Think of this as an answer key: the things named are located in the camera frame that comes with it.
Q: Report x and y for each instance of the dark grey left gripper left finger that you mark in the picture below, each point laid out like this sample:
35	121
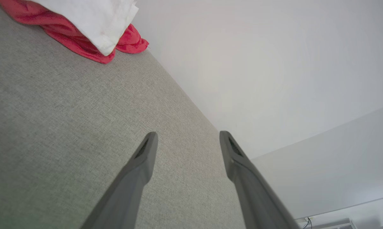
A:
128	190

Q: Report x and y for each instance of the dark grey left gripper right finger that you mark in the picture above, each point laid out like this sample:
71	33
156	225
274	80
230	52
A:
255	197

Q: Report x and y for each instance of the red and white T-shirt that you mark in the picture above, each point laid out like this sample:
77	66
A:
96	19

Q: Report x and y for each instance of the grey box on floor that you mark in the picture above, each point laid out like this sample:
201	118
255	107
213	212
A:
334	224

